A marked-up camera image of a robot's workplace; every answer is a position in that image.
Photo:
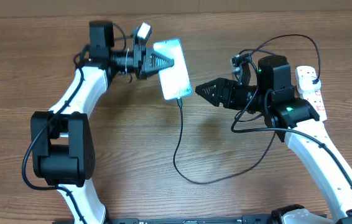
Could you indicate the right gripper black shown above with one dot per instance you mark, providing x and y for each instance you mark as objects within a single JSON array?
[{"x": 220, "y": 94}]

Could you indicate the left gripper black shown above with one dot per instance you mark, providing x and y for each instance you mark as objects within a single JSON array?
[{"x": 143, "y": 59}]

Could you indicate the Samsung Galaxy smartphone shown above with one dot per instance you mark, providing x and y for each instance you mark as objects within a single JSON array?
[{"x": 175, "y": 82}]

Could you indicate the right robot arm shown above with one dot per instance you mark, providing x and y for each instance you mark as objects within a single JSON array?
[{"x": 266, "y": 88}]

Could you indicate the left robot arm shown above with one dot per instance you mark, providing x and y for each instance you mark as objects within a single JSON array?
[{"x": 61, "y": 155}]

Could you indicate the white charger plug adapter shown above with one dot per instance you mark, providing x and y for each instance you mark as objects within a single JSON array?
[{"x": 308, "y": 85}]

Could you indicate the white power strip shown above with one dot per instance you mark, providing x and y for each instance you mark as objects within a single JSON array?
[{"x": 314, "y": 98}]

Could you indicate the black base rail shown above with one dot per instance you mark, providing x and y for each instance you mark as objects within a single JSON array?
[{"x": 245, "y": 219}]

